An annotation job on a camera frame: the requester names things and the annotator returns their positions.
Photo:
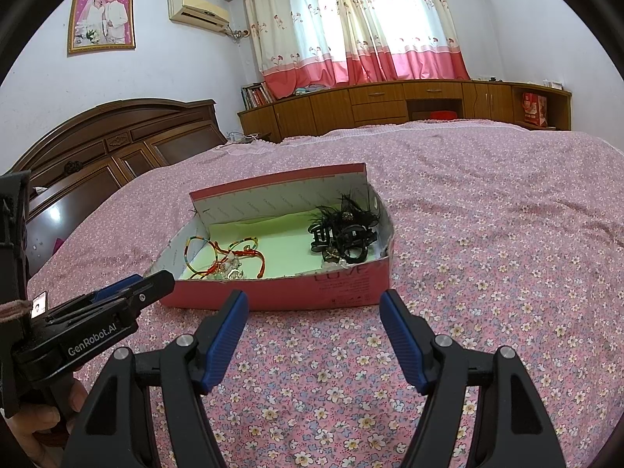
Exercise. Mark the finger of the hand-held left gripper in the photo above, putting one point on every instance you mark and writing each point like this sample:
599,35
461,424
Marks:
156,285
117,287

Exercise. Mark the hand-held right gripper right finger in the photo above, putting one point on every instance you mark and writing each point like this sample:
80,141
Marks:
402,336

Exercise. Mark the red box in shelf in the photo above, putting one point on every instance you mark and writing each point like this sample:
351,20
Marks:
534,108

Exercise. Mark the black feather hair clip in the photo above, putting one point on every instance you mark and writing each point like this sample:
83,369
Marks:
351,209

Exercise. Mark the small white box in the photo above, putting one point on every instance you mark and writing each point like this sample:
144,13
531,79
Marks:
552,84

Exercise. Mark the blue folded cloth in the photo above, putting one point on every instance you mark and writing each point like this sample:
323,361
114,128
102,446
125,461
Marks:
309,90

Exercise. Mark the red item in cabinet niche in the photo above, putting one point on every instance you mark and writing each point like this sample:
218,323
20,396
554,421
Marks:
442,115

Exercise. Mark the green paper lining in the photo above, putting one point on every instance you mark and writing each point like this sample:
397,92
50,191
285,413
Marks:
282,248

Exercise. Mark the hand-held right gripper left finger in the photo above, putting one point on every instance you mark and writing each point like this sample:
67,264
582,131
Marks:
226,331

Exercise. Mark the person's left hand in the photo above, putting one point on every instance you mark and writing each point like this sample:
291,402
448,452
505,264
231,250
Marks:
34,429

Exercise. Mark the clear plastic ornament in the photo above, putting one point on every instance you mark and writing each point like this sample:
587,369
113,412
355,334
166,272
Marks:
229,274

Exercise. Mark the black oval hair clip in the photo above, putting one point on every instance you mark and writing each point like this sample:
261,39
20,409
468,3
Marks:
361,252

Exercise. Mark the pink white floral curtain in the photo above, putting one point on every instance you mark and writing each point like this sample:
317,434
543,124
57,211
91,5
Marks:
365,34

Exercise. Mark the long wooden cabinet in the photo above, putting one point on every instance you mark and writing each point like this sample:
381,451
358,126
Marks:
380,102

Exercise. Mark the pink floral bedspread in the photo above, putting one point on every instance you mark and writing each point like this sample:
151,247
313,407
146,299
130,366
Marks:
487,204

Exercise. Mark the framed wedding photo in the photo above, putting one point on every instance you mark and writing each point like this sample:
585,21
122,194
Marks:
101,18

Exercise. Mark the black claw hair clip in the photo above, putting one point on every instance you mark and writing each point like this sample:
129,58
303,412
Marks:
324,236

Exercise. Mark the brown twine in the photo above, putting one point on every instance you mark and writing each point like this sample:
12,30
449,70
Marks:
14,309

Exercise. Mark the wall air conditioner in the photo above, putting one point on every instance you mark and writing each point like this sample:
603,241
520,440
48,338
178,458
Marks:
197,12

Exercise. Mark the row of books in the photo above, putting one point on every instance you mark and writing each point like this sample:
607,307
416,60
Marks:
257,96

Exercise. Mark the dark wooden headboard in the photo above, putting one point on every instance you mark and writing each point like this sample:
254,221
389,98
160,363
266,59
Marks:
122,146

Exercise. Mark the pink cardboard box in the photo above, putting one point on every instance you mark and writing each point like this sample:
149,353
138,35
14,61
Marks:
292,292

